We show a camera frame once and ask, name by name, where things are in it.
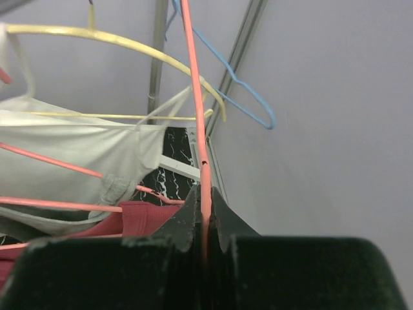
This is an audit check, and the maroon tank top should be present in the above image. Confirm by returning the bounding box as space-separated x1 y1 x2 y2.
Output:
0 200 181 288

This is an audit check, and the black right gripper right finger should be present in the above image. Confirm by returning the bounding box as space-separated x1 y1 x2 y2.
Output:
210 189 407 309

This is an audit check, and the light blue wire hanger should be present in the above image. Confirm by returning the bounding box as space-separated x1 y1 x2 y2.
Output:
164 0 276 130

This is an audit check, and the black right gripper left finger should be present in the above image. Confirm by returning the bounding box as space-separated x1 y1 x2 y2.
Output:
1 185 201 309

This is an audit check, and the white tank top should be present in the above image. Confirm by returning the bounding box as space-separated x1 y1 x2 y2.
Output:
0 22 207 236

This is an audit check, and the cream plastic hanger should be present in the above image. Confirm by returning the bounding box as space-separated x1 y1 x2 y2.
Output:
5 6 227 123

